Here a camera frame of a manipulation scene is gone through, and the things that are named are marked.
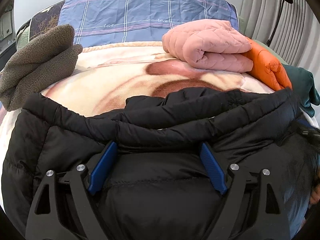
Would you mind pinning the black floor lamp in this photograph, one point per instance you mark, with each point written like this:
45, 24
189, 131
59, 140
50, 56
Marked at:
268, 43

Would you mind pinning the cream pink plush blanket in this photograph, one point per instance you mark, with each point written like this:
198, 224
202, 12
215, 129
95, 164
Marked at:
103, 79

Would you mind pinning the grey curtain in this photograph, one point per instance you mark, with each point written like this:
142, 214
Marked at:
296, 39

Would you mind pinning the person's right hand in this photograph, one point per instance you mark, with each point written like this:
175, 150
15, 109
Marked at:
315, 195

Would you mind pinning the brown fleece garment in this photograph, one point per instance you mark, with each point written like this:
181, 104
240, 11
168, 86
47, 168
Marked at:
45, 60

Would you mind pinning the orange puffer jacket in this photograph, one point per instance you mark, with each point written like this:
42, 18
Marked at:
267, 68

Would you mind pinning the black puffer jacket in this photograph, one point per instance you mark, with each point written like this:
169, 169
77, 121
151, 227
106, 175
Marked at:
157, 186

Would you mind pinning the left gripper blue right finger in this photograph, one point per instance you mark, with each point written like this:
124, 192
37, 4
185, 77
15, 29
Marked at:
215, 172

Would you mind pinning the blue plaid sheet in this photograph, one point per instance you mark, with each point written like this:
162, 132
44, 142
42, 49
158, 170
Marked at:
100, 22

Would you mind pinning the dark green sweatshirt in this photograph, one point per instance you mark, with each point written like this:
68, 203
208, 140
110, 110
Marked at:
303, 84

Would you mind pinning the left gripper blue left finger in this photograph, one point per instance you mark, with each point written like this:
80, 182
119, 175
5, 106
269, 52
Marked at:
99, 173

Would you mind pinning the green pillow left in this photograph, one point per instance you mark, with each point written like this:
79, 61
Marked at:
22, 38

